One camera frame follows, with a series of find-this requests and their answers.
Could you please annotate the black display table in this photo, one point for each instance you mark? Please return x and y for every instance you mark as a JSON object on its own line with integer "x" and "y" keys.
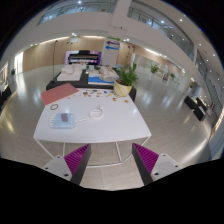
{"x": 83, "y": 83}

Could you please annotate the white table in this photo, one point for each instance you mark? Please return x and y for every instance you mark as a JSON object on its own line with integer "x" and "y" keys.
{"x": 100, "y": 117}

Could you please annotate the black piano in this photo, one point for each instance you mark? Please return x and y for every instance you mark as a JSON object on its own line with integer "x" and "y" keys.
{"x": 86, "y": 56}

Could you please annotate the white architectural model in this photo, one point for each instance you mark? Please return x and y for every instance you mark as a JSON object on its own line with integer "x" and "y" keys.
{"x": 71, "y": 72}

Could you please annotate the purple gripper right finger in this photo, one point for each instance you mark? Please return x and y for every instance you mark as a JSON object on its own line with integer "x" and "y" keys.
{"x": 153, "y": 166}

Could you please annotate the blue white model board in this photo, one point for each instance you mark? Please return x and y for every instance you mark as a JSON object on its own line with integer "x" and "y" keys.
{"x": 103, "y": 76}

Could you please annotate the direction sign pillar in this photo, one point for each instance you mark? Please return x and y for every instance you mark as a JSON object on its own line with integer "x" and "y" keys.
{"x": 110, "y": 51}

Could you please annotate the potted green plant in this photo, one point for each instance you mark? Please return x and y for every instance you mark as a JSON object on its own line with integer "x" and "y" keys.
{"x": 127, "y": 79}

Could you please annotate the dark charger plug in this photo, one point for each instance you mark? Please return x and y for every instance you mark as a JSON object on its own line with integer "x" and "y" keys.
{"x": 64, "y": 117}

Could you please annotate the light blue power strip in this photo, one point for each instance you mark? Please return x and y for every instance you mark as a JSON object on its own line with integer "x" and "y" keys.
{"x": 62, "y": 121}

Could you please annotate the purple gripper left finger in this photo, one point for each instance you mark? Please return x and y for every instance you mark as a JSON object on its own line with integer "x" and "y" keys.
{"x": 72, "y": 166}

